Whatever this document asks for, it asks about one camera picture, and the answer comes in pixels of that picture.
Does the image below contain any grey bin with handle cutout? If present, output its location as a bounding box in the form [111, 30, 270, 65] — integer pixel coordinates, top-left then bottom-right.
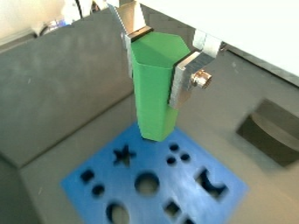
[0, 12, 299, 224]

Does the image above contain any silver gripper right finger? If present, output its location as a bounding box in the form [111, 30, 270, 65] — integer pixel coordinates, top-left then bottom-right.
[168, 30, 222, 109]

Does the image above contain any green hexagonal prism block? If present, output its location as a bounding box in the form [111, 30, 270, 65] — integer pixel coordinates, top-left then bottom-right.
[131, 31, 191, 142]

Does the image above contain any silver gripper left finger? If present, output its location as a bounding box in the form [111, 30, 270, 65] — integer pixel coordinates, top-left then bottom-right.
[107, 0, 153, 76]

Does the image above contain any blue shape sorter board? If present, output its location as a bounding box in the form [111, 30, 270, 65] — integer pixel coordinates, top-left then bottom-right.
[60, 124, 248, 224]

